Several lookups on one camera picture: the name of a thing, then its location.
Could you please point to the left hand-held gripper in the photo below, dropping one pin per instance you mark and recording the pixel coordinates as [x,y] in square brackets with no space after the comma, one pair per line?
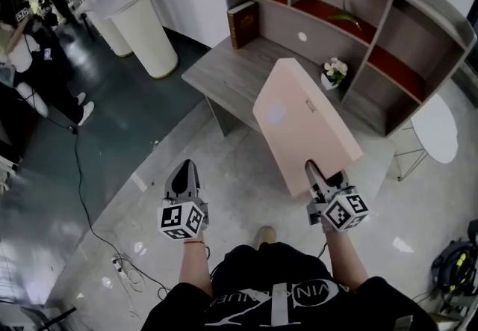
[175,217]

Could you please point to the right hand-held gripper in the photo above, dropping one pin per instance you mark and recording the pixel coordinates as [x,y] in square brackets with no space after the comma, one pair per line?
[345,211]

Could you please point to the large pink box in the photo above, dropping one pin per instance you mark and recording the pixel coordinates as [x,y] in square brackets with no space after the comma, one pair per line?
[298,124]

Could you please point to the wooden shelf unit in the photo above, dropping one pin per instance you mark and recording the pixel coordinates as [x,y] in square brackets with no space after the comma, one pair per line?
[269,19]

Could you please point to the person's left forearm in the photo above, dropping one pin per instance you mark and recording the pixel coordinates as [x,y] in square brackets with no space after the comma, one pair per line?
[194,266]

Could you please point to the person's right forearm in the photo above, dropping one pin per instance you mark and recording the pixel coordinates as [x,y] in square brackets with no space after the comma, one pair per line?
[345,258]

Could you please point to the grey wooden desk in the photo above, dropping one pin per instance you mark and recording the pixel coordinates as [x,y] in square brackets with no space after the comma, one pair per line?
[231,71]

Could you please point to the person's tan shoe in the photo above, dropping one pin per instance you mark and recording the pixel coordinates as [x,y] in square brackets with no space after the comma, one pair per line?
[266,236]

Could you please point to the white power strip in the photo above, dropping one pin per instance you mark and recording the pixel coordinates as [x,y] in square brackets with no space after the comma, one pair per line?
[118,266]

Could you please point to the white potted flowers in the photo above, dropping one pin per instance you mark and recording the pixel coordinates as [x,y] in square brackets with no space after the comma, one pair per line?
[335,68]

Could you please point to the white round side table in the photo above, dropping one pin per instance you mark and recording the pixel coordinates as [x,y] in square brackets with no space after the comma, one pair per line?
[437,127]

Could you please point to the person's black printed t-shirt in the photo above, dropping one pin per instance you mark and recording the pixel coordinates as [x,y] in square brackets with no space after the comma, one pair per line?
[261,307]

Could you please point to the black yellow vacuum cleaner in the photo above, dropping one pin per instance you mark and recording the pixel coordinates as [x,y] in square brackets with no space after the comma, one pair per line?
[455,266]

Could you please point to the green artificial leaf sprig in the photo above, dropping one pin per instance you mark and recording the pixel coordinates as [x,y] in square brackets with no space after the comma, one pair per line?
[345,15]

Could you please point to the brown hardcover book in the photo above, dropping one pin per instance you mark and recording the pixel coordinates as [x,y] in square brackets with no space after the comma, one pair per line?
[244,25]

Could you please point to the white chair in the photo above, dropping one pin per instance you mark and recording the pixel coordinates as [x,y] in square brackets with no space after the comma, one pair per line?
[33,98]

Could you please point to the white ribbed pedestal table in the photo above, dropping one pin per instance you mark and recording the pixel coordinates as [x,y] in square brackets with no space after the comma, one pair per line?
[149,34]

